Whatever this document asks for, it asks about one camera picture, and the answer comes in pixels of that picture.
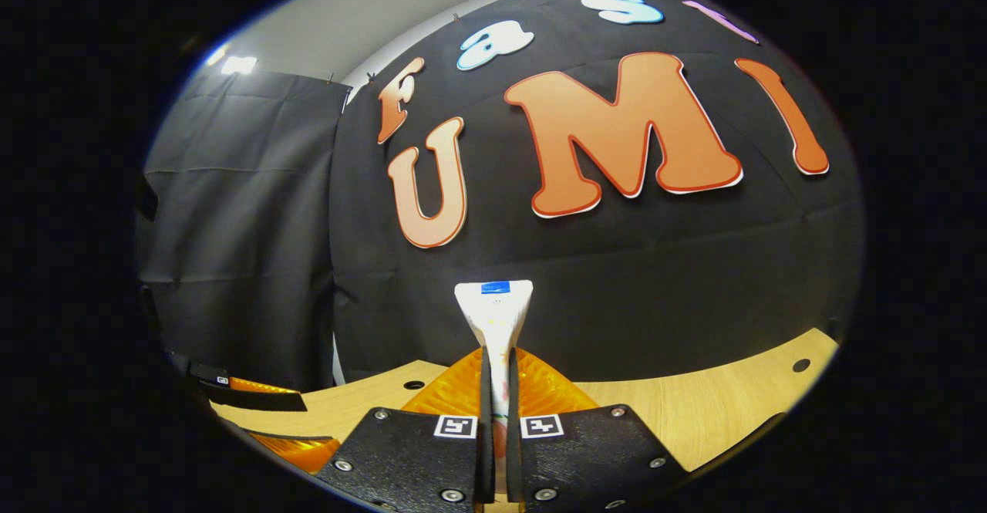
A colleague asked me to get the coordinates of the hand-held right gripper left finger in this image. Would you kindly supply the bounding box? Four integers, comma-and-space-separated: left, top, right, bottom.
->
316, 347, 494, 513

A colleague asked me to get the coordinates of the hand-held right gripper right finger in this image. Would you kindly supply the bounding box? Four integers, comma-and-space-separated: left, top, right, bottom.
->
507, 347, 689, 513

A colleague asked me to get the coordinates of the white blue toothpaste tube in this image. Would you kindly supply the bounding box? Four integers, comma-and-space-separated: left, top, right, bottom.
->
453, 280, 534, 498

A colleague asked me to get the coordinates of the wooden desktop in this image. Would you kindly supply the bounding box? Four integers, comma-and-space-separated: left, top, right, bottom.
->
212, 328, 840, 513

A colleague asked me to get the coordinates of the plain dark grey cloth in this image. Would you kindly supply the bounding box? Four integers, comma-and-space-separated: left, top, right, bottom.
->
135, 72, 354, 390

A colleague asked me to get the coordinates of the black backdrop cloth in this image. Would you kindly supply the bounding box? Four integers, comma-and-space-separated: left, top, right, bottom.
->
330, 0, 864, 383

